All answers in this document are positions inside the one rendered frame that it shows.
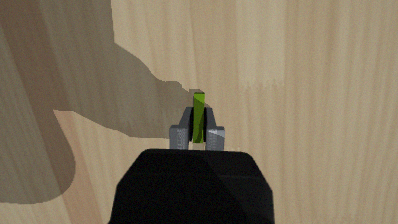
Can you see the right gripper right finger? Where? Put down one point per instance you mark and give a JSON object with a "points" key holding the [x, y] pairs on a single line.
{"points": [[213, 135]]}

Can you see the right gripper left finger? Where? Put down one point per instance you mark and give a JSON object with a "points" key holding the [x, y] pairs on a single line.
{"points": [[180, 135]]}

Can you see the lime green rod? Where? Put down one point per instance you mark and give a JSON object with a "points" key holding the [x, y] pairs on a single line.
{"points": [[199, 99]]}

